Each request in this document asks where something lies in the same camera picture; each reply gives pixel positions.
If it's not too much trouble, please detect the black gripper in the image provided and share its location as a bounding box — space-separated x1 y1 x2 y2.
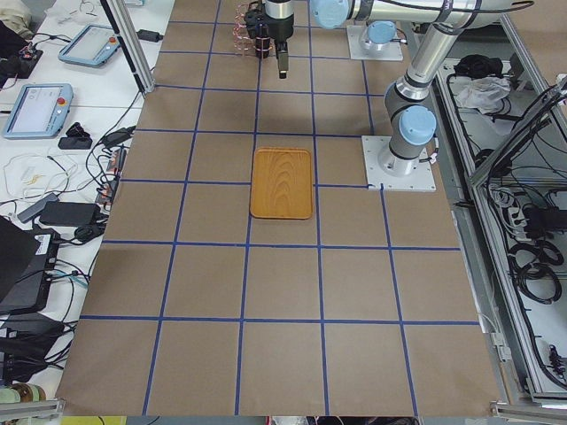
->
245 1 266 38
265 16 294 80

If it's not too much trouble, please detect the dark wine bottle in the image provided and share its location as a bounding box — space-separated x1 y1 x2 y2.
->
254 23 271 59

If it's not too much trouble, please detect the wooden tray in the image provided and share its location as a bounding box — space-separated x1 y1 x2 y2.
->
250 147 313 220

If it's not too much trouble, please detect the black power adapter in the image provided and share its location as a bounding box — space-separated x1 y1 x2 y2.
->
136 29 164 43

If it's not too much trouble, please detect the far teach pendant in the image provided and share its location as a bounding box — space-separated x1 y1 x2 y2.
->
58 24 120 67

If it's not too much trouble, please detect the teach pendant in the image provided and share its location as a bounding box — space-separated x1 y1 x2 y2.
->
58 24 120 67
2 83 74 140

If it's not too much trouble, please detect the near teach pendant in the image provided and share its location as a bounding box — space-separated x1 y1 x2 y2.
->
2 83 74 140

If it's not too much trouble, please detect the black power brick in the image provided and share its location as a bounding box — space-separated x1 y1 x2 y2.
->
39 202 100 227

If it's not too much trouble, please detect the black laptop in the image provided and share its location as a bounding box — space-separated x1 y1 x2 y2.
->
1 218 59 315

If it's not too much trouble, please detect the copper wire bottle basket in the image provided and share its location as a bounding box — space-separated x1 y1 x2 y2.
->
232 3 257 58

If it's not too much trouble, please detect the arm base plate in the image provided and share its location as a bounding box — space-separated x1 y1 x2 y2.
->
346 20 403 62
361 135 436 192

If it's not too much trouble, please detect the aluminium frame post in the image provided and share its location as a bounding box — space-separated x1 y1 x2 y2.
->
100 0 155 96

